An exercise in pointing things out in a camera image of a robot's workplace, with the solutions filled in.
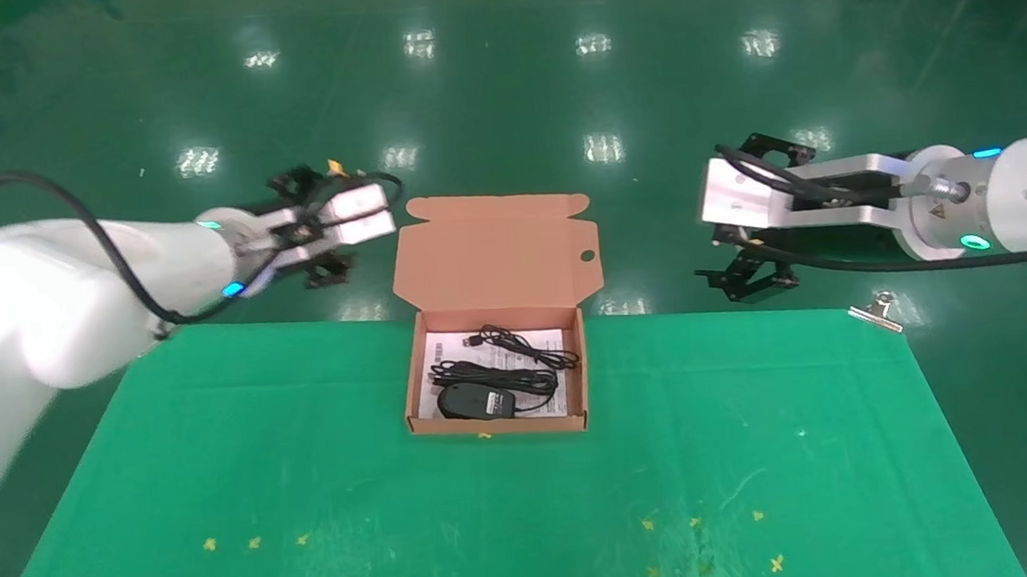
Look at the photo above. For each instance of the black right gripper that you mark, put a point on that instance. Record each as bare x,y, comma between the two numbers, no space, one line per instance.
849,243

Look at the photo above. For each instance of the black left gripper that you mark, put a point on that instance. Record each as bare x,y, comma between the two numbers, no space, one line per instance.
301,251

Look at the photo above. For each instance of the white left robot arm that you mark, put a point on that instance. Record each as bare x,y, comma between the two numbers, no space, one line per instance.
13,304

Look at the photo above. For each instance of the open brown cardboard box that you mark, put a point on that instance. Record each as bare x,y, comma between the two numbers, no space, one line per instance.
493,262

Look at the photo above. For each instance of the metal binder clip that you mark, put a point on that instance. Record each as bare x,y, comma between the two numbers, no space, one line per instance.
876,314

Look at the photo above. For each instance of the white printed instruction sheet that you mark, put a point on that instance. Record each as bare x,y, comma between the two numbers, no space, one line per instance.
442,346

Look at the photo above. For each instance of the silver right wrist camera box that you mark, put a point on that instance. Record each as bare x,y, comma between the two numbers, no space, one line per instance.
738,194

